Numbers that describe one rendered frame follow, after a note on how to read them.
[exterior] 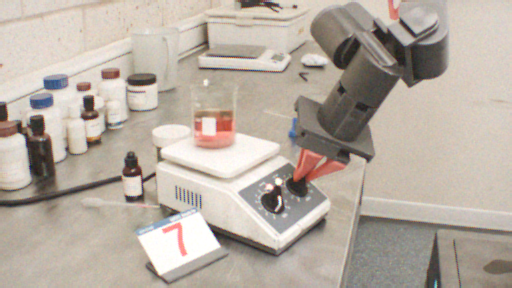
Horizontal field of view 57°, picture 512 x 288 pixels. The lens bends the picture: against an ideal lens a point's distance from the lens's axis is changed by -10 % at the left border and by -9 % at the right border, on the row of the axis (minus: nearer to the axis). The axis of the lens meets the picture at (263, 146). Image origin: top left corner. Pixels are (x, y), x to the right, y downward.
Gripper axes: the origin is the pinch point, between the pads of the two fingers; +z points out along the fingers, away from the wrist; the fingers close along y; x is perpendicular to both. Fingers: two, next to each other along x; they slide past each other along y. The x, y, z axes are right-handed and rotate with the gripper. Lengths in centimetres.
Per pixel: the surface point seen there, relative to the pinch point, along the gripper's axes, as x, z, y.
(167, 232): 10.6, 6.3, 14.4
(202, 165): 2.3, 2.1, 12.6
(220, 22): -108, 38, 7
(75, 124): -18.6, 22.0, 32.0
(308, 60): -87, 28, -20
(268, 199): 5.3, 0.9, 4.2
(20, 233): 9.4, 18.2, 31.9
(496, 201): -99, 56, -130
